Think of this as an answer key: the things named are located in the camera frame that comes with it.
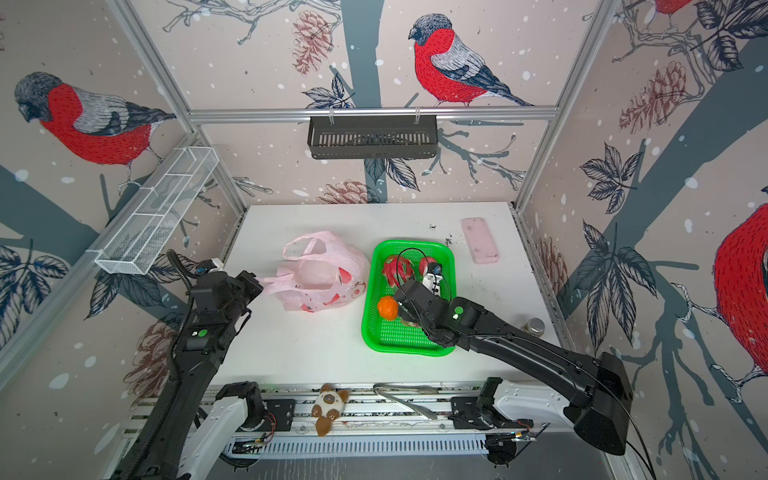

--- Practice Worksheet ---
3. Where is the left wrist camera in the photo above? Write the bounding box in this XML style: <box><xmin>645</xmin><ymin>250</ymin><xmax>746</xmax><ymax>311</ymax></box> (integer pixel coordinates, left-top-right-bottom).
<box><xmin>191</xmin><ymin>258</ymin><xmax>223</xmax><ymax>276</ymax></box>

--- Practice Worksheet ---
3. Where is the green plastic basket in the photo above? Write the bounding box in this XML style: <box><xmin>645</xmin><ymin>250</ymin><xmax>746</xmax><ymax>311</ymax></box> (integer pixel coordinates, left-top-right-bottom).
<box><xmin>361</xmin><ymin>239</ymin><xmax>457</xmax><ymax>357</ymax></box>

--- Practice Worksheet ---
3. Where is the red apple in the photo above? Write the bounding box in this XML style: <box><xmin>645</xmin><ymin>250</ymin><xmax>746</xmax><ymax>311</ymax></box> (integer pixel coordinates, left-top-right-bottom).
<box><xmin>419</xmin><ymin>257</ymin><xmax>436</xmax><ymax>275</ymax></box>

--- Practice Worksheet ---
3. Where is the white wire mesh shelf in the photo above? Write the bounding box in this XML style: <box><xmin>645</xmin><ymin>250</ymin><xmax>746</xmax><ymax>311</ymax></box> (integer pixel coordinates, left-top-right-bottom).
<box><xmin>95</xmin><ymin>146</ymin><xmax>219</xmax><ymax>275</ymax></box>

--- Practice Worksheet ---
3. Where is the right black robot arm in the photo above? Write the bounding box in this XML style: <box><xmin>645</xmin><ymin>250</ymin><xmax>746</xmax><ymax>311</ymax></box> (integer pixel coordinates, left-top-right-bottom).
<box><xmin>394</xmin><ymin>279</ymin><xmax>633</xmax><ymax>456</ymax></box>

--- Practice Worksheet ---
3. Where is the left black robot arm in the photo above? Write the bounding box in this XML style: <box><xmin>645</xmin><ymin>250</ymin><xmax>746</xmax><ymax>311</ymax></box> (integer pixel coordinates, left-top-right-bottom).
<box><xmin>112</xmin><ymin>250</ymin><xmax>267</xmax><ymax>479</ymax></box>

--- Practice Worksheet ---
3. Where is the small glass jar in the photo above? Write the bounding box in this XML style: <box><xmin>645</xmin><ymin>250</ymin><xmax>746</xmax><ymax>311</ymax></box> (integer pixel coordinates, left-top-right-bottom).
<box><xmin>523</xmin><ymin>318</ymin><xmax>546</xmax><ymax>338</ymax></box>

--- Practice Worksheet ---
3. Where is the orange carrot piece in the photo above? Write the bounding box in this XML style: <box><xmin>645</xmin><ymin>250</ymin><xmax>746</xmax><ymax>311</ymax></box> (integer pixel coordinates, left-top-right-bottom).
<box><xmin>377</xmin><ymin>296</ymin><xmax>399</xmax><ymax>321</ymax></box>

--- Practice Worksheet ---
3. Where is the black hanging wall basket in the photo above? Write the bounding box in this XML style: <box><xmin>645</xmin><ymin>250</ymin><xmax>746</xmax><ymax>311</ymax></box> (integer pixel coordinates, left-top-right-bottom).
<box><xmin>307</xmin><ymin>115</ymin><xmax>439</xmax><ymax>160</ymax></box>

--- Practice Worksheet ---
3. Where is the pink plastic bag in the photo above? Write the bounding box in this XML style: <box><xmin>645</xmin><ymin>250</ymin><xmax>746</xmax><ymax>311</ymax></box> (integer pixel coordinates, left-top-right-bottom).
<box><xmin>259</xmin><ymin>231</ymin><xmax>371</xmax><ymax>313</ymax></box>

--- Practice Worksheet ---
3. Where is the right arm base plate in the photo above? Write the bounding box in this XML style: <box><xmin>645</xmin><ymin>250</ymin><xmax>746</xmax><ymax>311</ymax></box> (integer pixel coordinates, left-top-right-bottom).
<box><xmin>448</xmin><ymin>396</ymin><xmax>534</xmax><ymax>431</ymax></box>

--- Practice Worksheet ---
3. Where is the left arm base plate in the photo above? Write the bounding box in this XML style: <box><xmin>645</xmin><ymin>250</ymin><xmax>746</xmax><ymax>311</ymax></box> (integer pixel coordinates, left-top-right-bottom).
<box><xmin>253</xmin><ymin>398</ymin><xmax>297</xmax><ymax>433</ymax></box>

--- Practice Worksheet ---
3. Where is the red fruit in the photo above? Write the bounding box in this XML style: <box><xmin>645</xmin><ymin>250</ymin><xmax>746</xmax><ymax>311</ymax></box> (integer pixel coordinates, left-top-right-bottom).
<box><xmin>382</xmin><ymin>255</ymin><xmax>414</xmax><ymax>288</ymax></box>

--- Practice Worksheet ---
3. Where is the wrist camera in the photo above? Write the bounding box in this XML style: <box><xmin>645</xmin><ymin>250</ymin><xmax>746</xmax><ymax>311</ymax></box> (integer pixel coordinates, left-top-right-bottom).
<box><xmin>191</xmin><ymin>258</ymin><xmax>223</xmax><ymax>276</ymax></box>
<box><xmin>422</xmin><ymin>262</ymin><xmax>444</xmax><ymax>297</ymax></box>

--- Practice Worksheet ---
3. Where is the brown plush toy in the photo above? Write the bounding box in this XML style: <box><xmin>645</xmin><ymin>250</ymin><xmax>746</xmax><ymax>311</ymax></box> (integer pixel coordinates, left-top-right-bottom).
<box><xmin>311</xmin><ymin>383</ymin><xmax>350</xmax><ymax>437</ymax></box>

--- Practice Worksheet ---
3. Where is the grey flat cable strip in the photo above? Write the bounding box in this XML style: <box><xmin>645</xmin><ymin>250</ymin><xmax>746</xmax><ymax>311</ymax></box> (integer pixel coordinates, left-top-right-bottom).
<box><xmin>373</xmin><ymin>383</ymin><xmax>442</xmax><ymax>421</ymax></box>

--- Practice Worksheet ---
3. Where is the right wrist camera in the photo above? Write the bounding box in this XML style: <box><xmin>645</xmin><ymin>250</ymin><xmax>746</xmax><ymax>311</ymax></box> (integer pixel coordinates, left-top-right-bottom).
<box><xmin>422</xmin><ymin>262</ymin><xmax>444</xmax><ymax>297</ymax></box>

